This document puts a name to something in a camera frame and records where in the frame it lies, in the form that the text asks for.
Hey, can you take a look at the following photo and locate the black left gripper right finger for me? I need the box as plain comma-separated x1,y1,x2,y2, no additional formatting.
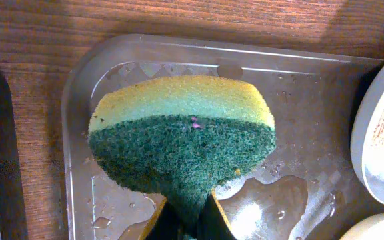
197,193,236,240

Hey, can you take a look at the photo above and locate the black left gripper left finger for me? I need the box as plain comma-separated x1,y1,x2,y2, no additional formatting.
139,198,186,240

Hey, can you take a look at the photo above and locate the yellow green sponge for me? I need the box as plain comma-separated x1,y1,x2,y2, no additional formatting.
88,75,277,227

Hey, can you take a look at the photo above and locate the grey-white plate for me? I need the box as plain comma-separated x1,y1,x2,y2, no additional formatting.
340,213,384,240

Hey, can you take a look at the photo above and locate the brown tray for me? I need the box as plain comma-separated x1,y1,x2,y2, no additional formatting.
62,35,384,239

